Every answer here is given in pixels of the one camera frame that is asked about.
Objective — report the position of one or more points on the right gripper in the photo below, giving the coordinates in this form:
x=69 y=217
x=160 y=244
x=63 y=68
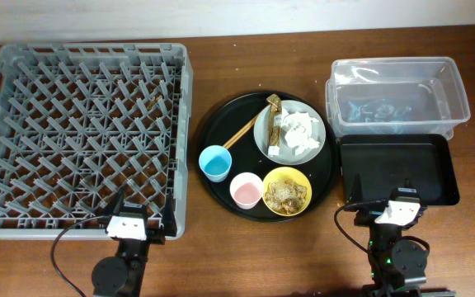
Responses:
x=367 y=218

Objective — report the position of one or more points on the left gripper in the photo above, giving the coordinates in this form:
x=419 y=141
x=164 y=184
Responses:
x=158 y=234

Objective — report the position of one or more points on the light blue cup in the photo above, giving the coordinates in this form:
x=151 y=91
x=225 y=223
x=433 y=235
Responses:
x=215 y=162

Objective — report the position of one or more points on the yellow bowl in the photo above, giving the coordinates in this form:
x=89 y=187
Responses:
x=294 y=174

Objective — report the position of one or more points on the white tissue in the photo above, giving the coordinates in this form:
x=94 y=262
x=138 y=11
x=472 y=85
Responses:
x=298 y=128

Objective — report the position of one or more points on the brown snack wrapper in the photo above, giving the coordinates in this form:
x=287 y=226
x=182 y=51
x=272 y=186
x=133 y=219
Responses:
x=274 y=122

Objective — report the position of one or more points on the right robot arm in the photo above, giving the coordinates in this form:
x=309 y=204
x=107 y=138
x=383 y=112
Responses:
x=398 y=262

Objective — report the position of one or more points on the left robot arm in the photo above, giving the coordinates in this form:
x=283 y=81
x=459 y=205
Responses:
x=122 y=274

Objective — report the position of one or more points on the grey dishwasher rack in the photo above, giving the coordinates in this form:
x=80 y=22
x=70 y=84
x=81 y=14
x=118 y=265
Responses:
x=75 y=127

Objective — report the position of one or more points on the food crumb in rack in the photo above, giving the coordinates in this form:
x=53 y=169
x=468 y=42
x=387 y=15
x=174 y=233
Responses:
x=153 y=101

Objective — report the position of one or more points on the black rectangular tray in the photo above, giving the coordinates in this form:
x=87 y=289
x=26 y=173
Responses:
x=385 y=160

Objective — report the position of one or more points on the clear plastic bin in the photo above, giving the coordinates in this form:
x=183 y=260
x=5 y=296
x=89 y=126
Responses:
x=404 y=95

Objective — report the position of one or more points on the food scraps in bowl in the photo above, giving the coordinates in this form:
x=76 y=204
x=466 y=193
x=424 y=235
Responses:
x=286 y=196

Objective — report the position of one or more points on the grey plate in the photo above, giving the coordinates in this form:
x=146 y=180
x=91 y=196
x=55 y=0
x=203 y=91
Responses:
x=286 y=155

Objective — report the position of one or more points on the round black tray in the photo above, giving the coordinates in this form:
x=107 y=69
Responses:
x=225 y=121

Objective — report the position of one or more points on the pink cup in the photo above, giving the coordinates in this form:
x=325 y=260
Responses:
x=246 y=189

